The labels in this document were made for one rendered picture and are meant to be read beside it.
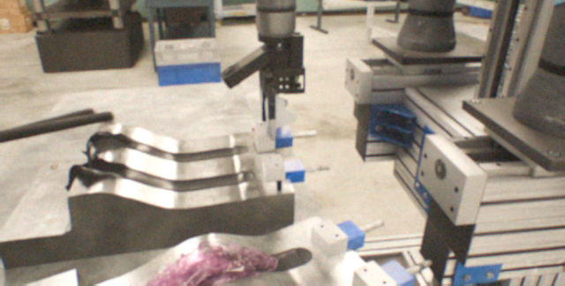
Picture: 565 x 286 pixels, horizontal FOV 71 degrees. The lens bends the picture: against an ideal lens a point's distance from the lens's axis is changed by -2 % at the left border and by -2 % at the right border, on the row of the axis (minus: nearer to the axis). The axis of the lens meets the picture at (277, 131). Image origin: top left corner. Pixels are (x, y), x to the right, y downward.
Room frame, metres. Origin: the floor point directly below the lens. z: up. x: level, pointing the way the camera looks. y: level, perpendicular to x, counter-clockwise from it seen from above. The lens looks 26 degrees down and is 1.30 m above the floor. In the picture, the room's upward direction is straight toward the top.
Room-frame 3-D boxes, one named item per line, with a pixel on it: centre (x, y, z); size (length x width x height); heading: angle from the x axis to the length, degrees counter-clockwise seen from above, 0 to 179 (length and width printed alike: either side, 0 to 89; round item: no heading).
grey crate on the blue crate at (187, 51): (3.87, 0.88, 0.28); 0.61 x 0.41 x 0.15; 101
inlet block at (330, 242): (0.52, -0.12, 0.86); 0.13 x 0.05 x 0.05; 119
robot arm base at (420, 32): (1.07, -0.40, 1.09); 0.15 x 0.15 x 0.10
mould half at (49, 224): (0.68, 0.24, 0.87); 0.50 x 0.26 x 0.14; 101
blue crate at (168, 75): (3.87, 0.88, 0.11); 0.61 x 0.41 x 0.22; 101
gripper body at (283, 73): (0.77, 0.00, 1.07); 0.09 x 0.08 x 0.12; 101
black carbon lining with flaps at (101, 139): (0.67, 0.22, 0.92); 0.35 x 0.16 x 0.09; 101
